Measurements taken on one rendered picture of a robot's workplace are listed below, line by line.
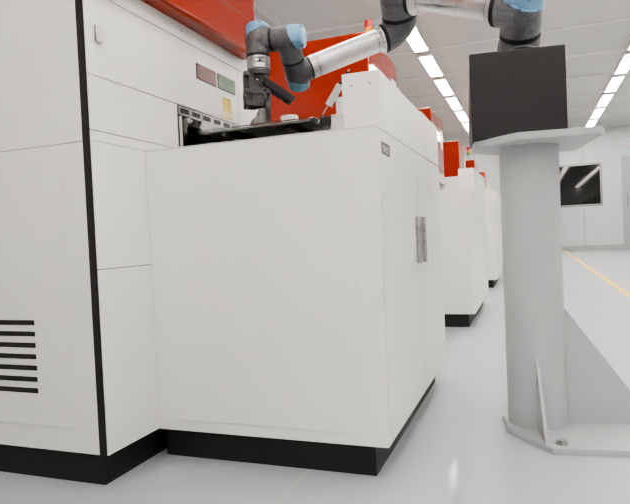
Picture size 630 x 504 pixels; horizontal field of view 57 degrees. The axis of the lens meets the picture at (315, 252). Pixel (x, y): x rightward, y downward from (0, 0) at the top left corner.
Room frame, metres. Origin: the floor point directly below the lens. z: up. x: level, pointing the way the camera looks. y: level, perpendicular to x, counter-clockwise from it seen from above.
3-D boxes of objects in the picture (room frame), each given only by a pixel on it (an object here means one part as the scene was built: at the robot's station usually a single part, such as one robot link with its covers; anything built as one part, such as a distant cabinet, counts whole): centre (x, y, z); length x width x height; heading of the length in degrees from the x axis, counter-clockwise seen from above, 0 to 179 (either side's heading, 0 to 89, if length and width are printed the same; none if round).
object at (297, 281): (1.87, -0.03, 0.41); 0.96 x 0.64 x 0.82; 160
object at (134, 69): (1.74, 0.37, 1.02); 0.81 x 0.03 x 0.40; 160
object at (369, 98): (1.65, -0.22, 0.89); 0.55 x 0.09 x 0.14; 160
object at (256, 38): (1.88, 0.15, 1.21); 0.09 x 0.08 x 0.11; 76
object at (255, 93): (1.88, 0.16, 1.05); 0.09 x 0.08 x 0.12; 104
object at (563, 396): (1.63, -0.72, 0.41); 0.51 x 0.44 x 0.82; 78
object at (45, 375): (1.85, 0.69, 0.41); 0.82 x 0.70 x 0.82; 160
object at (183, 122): (1.90, 0.30, 0.89); 0.44 x 0.02 x 0.10; 160
